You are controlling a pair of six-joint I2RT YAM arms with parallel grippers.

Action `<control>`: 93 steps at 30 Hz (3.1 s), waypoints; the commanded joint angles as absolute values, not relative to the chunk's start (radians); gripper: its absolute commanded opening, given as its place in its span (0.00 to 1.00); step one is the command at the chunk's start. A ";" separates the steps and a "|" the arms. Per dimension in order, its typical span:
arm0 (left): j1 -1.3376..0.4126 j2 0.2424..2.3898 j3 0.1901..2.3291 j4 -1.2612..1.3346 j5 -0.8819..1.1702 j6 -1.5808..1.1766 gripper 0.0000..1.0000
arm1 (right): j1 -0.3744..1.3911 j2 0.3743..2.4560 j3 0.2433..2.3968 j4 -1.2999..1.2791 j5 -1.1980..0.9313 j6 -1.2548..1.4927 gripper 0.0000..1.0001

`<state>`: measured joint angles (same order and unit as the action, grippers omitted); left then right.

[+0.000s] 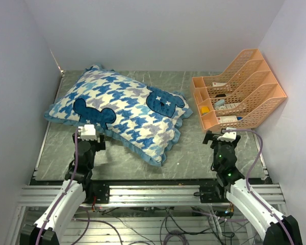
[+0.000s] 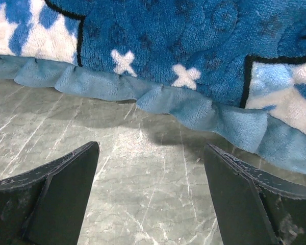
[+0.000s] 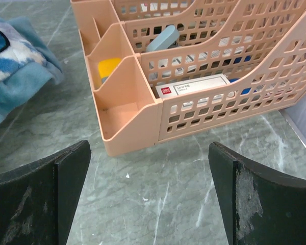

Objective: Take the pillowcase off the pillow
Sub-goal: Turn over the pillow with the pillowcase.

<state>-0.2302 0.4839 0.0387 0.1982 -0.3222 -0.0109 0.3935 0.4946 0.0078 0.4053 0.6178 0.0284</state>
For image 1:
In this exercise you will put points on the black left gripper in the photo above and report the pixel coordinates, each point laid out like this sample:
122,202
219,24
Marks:
99,145

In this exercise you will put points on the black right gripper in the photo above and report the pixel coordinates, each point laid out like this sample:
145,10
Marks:
211,137

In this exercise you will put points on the blue houndstooth bear pillowcase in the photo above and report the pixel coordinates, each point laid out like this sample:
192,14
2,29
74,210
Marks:
144,118

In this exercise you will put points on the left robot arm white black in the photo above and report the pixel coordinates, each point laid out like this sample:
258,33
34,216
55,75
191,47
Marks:
76,188

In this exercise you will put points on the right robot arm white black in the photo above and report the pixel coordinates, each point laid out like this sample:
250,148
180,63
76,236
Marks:
272,226

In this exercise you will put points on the white red box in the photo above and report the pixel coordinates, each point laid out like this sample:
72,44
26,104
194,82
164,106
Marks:
227,119

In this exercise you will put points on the yellow object in organizer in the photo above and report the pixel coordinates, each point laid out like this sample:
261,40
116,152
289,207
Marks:
204,110

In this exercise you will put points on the light blue stapler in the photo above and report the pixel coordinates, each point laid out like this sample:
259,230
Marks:
219,103

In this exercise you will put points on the orange plastic file organizer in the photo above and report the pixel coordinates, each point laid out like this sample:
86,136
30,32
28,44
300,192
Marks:
251,93

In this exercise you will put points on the white box in back slot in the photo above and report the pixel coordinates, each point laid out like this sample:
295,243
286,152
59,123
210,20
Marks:
218,84

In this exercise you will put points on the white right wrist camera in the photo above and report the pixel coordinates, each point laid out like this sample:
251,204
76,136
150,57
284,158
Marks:
228,135

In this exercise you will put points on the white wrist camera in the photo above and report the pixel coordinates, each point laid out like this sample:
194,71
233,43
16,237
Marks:
228,135
87,132

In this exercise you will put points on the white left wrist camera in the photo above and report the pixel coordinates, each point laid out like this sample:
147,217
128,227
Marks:
87,132

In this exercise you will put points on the aluminium rail frame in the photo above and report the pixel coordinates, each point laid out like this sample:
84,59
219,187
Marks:
124,196

